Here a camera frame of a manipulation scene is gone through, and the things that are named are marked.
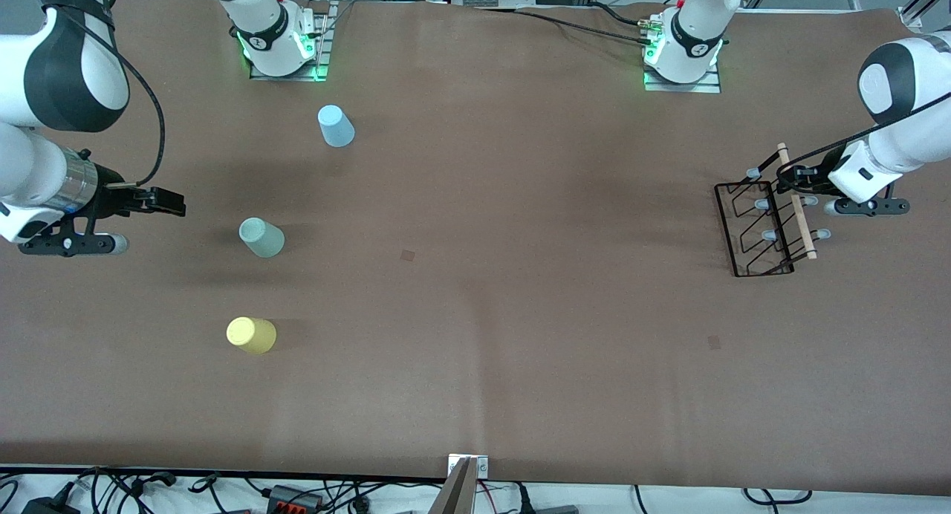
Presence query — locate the light blue plastic cup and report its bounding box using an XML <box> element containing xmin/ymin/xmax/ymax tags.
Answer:
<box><xmin>317</xmin><ymin>105</ymin><xmax>356</xmax><ymax>149</ymax></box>

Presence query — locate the small metal clamp bracket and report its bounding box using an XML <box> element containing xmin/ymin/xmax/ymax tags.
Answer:
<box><xmin>448</xmin><ymin>455</ymin><xmax>490</xmax><ymax>479</ymax></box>

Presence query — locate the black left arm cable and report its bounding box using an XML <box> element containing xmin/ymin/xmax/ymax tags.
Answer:
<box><xmin>756</xmin><ymin>91</ymin><xmax>951</xmax><ymax>175</ymax></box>

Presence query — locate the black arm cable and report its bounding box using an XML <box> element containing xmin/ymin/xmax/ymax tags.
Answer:
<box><xmin>756</xmin><ymin>91</ymin><xmax>951</xmax><ymax>175</ymax></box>
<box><xmin>41</xmin><ymin>1</ymin><xmax>166</xmax><ymax>188</ymax></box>

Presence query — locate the black box with red parts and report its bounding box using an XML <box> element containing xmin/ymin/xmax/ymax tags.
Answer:
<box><xmin>266</xmin><ymin>484</ymin><xmax>325</xmax><ymax>512</ymax></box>

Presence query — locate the brown table cover sheet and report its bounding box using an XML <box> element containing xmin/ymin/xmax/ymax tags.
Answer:
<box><xmin>0</xmin><ymin>0</ymin><xmax>951</xmax><ymax>496</ymax></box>

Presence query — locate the mint green plastic cup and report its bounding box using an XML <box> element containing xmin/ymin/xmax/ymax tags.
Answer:
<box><xmin>238</xmin><ymin>217</ymin><xmax>286</xmax><ymax>259</ymax></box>

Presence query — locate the grey wooden beam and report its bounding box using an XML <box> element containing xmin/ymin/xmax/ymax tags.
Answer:
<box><xmin>429</xmin><ymin>457</ymin><xmax>477</xmax><ymax>514</ymax></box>

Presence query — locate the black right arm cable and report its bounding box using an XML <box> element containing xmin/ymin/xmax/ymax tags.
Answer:
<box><xmin>41</xmin><ymin>1</ymin><xmax>166</xmax><ymax>188</ymax></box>

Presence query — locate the black power adapter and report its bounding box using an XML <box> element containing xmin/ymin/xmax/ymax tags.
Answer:
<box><xmin>21</xmin><ymin>497</ymin><xmax>81</xmax><ymax>514</ymax></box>

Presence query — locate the black wire cup holder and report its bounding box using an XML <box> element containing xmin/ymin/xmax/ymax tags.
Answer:
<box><xmin>714</xmin><ymin>143</ymin><xmax>831</xmax><ymax>279</ymax></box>

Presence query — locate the yellow plastic cup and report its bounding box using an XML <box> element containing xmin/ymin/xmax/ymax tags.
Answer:
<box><xmin>226</xmin><ymin>316</ymin><xmax>278</xmax><ymax>355</ymax></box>

